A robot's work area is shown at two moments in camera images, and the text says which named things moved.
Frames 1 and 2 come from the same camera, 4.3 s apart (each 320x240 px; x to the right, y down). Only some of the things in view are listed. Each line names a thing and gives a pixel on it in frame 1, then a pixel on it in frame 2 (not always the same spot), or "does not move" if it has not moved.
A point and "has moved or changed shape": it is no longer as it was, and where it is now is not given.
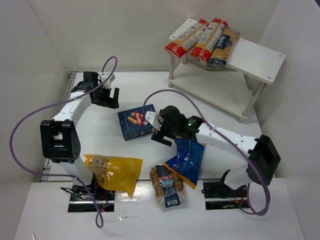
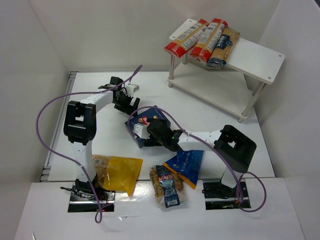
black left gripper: (105, 95) -> (127, 106)
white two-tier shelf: (234, 88) does not move
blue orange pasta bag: (187, 163) does not move
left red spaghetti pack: (183, 46) does not move
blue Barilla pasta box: (132, 122) has moved or changed shape
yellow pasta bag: (115, 173) does not move
